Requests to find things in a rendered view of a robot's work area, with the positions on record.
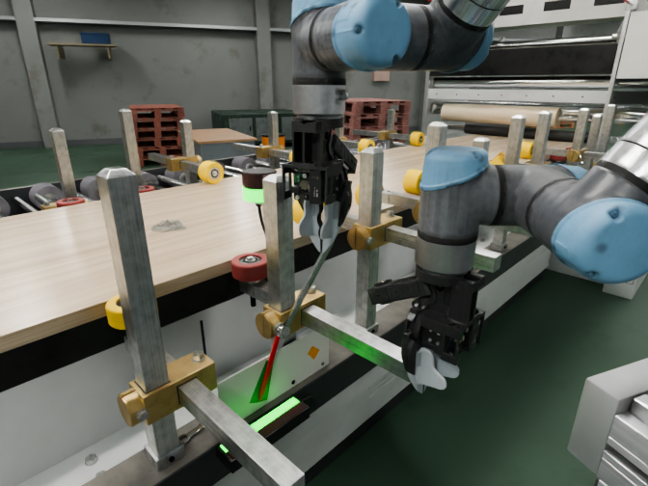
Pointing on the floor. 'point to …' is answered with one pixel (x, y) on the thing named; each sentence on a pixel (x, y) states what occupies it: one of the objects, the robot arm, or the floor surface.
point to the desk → (219, 143)
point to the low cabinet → (254, 122)
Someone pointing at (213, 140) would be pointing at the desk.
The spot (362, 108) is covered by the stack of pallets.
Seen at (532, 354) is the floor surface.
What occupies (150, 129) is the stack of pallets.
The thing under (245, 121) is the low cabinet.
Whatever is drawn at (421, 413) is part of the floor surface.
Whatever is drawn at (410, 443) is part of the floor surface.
